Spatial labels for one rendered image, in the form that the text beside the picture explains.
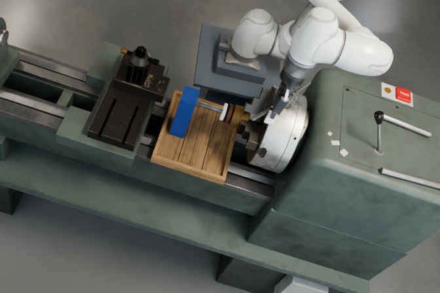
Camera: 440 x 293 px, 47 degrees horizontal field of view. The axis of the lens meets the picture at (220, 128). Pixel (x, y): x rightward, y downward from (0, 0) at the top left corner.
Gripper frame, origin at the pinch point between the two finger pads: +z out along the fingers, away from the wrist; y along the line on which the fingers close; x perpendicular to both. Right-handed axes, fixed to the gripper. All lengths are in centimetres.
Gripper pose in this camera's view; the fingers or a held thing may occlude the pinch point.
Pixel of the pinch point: (272, 115)
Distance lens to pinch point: 165.7
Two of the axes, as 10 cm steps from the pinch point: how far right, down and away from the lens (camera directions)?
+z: -2.7, 6.5, 7.1
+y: -1.6, 6.9, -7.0
